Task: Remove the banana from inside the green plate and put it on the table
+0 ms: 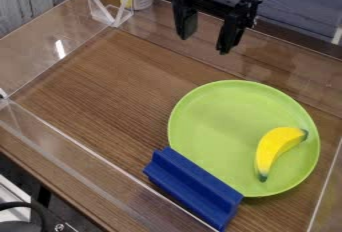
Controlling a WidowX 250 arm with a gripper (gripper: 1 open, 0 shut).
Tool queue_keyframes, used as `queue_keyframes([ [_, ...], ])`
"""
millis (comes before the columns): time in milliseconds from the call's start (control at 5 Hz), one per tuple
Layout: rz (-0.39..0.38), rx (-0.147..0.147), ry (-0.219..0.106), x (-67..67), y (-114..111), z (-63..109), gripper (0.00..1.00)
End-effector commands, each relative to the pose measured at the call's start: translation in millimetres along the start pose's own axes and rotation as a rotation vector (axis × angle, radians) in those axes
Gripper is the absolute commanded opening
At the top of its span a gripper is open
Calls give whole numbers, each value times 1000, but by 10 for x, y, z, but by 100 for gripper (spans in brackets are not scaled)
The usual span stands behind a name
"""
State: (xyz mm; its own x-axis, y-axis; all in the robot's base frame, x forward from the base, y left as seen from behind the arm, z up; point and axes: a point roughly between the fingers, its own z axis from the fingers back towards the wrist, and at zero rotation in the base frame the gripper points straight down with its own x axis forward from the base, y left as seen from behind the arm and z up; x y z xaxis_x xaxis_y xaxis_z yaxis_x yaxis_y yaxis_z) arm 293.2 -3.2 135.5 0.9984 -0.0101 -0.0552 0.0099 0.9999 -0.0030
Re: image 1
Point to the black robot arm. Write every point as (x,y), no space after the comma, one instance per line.
(238,14)

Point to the clear acrylic enclosure wall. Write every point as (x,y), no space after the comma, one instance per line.
(91,76)

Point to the green round plate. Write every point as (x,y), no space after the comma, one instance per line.
(217,124)

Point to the yellow toy banana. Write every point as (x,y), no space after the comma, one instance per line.
(274,144)

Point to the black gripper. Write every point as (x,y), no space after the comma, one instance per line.
(233,27)

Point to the blue plastic block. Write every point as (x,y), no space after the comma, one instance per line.
(200,191)

